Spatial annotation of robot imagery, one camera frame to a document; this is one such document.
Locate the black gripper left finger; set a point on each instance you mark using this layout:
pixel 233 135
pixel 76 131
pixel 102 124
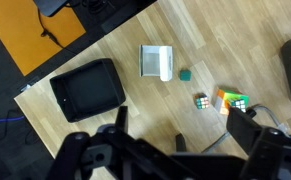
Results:
pixel 122 118

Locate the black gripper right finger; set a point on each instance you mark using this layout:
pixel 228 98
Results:
pixel 243 128

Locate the green and orange cube box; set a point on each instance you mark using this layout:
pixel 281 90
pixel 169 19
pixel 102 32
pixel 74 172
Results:
pixel 228 98

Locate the black shallow tray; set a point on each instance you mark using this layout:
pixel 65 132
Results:
pixel 85 90

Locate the small Rubik's cube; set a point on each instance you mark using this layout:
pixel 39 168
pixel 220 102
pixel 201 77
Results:
pixel 202 101

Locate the white box with blue triangle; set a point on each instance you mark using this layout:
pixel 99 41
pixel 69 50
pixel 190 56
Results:
pixel 165 63

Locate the small green cube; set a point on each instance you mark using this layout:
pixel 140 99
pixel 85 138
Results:
pixel 185 75

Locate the dark grey rounded object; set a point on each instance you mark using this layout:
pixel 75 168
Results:
pixel 50 6

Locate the orange floor mat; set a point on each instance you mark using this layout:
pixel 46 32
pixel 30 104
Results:
pixel 21 30

